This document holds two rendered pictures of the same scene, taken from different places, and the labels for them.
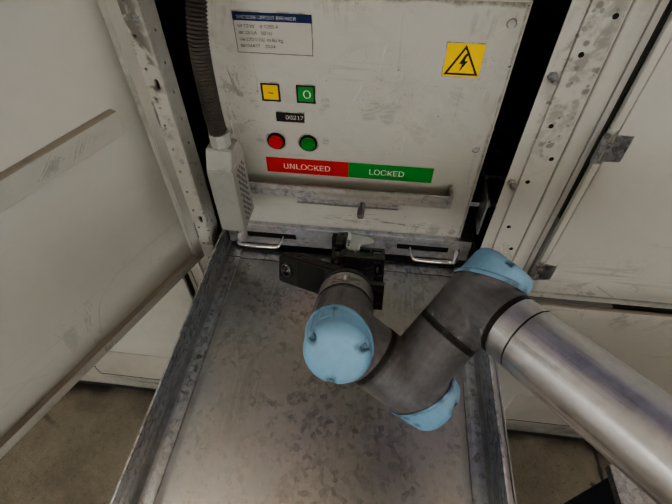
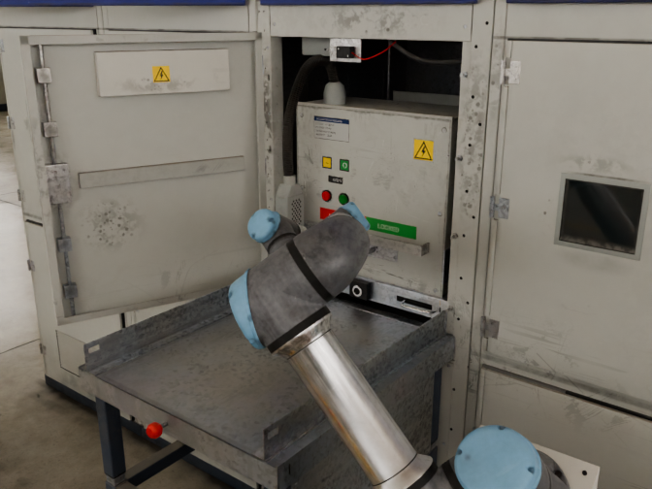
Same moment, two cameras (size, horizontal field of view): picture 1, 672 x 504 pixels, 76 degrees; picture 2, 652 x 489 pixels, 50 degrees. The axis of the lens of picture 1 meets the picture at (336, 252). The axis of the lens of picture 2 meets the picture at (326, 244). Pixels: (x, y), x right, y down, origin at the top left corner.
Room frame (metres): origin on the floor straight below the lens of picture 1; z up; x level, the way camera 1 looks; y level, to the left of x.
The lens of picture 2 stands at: (-0.96, -0.88, 1.63)
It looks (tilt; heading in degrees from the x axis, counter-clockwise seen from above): 18 degrees down; 31
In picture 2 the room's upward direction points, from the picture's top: straight up
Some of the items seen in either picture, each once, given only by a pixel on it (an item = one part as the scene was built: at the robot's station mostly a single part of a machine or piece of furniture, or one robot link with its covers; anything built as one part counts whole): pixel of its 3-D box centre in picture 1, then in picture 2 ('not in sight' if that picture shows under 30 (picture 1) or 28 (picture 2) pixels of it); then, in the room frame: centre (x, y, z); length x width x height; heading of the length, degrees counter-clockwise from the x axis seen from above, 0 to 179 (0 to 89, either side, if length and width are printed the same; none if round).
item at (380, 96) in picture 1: (349, 142); (365, 200); (0.67, -0.02, 1.15); 0.48 x 0.01 x 0.48; 83
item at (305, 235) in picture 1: (347, 233); (367, 285); (0.69, -0.03, 0.89); 0.54 x 0.05 x 0.06; 83
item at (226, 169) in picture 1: (231, 183); (290, 213); (0.63, 0.19, 1.09); 0.08 x 0.05 x 0.17; 173
